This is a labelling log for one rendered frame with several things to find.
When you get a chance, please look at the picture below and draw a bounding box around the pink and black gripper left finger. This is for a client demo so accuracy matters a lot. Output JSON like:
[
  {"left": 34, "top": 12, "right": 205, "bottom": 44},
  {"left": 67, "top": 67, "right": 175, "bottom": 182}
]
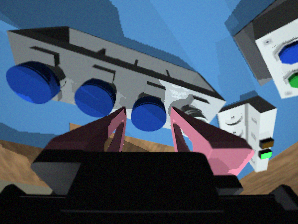
[{"left": 41, "top": 106, "right": 127, "bottom": 152}]

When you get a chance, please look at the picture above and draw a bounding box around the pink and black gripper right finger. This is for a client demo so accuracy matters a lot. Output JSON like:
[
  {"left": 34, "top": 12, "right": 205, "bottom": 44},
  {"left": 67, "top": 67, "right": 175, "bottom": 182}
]
[{"left": 170, "top": 107, "right": 255, "bottom": 177}]

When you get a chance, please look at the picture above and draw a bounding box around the grey control box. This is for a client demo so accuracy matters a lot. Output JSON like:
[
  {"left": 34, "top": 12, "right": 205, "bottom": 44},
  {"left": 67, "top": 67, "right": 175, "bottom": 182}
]
[{"left": 233, "top": 0, "right": 298, "bottom": 99}]

